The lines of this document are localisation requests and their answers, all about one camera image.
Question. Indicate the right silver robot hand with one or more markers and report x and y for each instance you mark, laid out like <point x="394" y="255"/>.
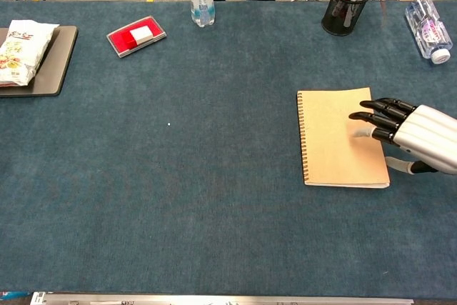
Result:
<point x="428" y="137"/>

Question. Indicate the tan spiral notebook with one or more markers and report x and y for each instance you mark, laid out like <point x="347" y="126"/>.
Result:
<point x="332" y="148"/>

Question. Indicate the black mesh pen holder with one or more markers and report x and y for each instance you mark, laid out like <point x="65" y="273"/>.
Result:
<point x="339" y="24"/>

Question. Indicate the clear bottle with pink label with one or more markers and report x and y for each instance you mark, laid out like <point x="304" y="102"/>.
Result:
<point x="428" y="30"/>

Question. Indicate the red and white block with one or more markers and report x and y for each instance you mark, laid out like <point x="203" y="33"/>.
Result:
<point x="141" y="35"/>

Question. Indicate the red stamp pad tray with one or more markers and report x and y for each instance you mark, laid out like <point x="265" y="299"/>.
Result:
<point x="116" y="42"/>

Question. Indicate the dark grey tray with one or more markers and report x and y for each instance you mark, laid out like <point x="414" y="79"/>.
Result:
<point x="57" y="65"/>

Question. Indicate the white snack bag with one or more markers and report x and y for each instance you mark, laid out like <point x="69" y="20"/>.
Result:
<point x="21" y="51"/>

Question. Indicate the teal box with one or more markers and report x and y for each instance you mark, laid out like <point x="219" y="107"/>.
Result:
<point x="12" y="296"/>

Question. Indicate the aluminium rail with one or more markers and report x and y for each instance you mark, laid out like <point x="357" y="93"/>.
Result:
<point x="214" y="299"/>

